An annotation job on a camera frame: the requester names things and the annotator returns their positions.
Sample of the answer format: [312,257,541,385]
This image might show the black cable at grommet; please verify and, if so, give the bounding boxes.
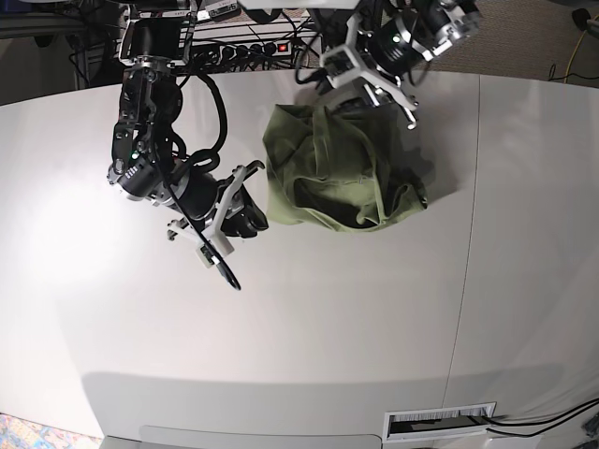
[486,399,599,439]

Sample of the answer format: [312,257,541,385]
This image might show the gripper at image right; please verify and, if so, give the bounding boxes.
[322,11,418,130]

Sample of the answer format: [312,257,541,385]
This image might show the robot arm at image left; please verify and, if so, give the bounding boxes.
[108,1,268,266]

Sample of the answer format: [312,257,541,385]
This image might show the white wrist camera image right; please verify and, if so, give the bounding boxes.
[320,45,361,89]

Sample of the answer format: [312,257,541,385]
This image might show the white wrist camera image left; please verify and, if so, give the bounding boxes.
[196,241,222,268]

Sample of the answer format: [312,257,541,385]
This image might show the black camera cable image left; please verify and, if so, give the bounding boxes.
[153,69,243,292]

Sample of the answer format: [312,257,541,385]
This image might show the green T-shirt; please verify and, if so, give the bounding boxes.
[263,105,428,233]

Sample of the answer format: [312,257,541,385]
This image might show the table cable grommet slot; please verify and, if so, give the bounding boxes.
[382,402,497,443]

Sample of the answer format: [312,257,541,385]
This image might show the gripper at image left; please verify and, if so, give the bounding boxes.
[172,160,269,256]

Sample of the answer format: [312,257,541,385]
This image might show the yellow cable on floor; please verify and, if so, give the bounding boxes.
[561,25,592,85]

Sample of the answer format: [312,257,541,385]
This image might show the black camera cable image right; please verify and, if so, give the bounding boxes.
[292,39,326,85]

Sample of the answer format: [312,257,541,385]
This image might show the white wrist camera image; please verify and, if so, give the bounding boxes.
[196,241,222,268]
[320,45,361,89]

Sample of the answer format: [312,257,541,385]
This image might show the white power strip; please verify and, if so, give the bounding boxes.
[193,39,293,58]

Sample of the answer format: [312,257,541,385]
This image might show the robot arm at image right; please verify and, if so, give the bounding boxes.
[319,1,481,130]

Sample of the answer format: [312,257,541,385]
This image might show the black camera cable image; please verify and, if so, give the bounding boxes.
[292,39,326,85]
[153,69,243,292]

